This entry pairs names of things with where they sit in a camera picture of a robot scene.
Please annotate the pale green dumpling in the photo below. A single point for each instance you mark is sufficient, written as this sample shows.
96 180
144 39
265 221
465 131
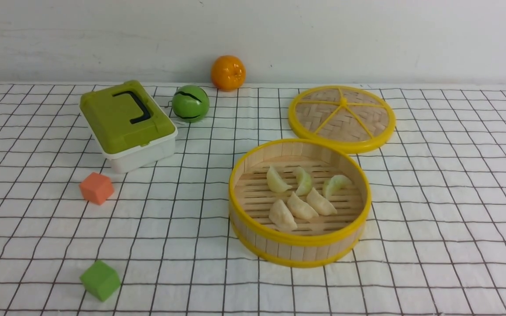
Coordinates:
304 181
275 182
335 183

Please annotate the white dumpling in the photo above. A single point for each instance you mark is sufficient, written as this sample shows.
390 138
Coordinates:
281 216
300 209
320 204

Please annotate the bamboo steamer tray yellow rim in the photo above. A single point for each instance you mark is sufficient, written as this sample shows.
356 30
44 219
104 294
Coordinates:
315 242

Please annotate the yellow woven steamer lid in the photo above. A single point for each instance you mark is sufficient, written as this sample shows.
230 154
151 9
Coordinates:
346 118

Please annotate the green striped toy ball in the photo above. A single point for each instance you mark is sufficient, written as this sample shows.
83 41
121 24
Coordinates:
190 103

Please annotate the orange toy fruit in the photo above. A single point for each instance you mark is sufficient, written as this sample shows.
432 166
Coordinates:
228 73

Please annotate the green lidded storage box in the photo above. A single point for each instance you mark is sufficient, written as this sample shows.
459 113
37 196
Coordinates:
130 128

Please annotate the orange foam cube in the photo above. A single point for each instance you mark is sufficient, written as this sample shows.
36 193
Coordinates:
96 188

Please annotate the green foam cube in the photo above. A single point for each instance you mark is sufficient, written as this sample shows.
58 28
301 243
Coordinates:
100 280

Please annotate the white checkered tablecloth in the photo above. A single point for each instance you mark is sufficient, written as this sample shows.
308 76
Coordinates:
434 245

